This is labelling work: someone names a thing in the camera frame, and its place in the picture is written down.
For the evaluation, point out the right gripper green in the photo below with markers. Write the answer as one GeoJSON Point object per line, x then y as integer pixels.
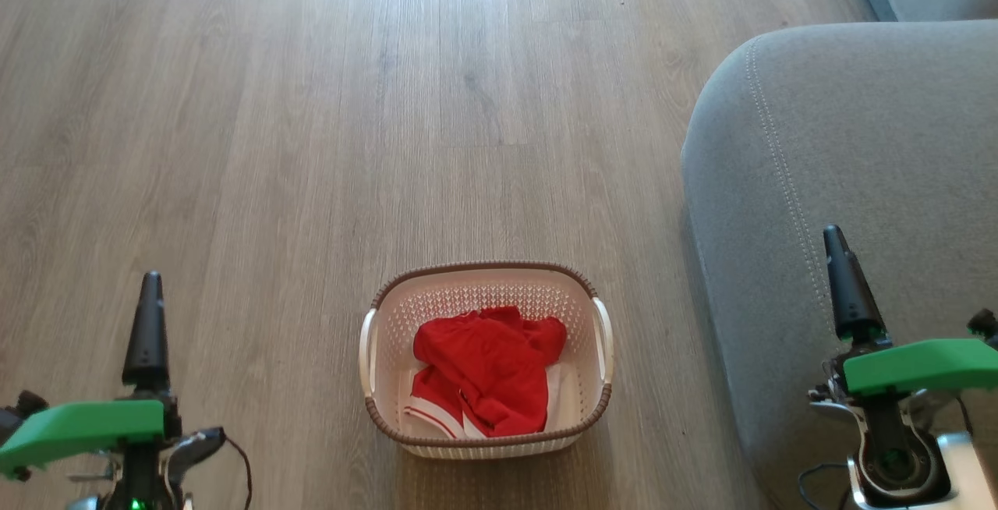
{"type": "Point", "coordinates": [928, 363]}

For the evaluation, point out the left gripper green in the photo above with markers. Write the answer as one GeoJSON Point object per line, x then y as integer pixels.
{"type": "Point", "coordinates": [78, 428]}

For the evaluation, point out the red shorts with white stripes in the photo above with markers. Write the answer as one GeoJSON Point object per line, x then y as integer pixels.
{"type": "Point", "coordinates": [499, 410]}

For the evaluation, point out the right white grey robot arm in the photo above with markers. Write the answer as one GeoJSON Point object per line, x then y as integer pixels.
{"type": "Point", "coordinates": [904, 471]}

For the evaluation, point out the grey fabric sofa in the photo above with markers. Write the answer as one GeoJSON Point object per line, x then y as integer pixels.
{"type": "Point", "coordinates": [858, 143]}

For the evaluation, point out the white plastic laundry basket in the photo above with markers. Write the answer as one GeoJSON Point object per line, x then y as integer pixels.
{"type": "Point", "coordinates": [483, 288]}

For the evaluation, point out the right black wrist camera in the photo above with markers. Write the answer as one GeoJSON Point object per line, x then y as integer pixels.
{"type": "Point", "coordinates": [984, 323]}

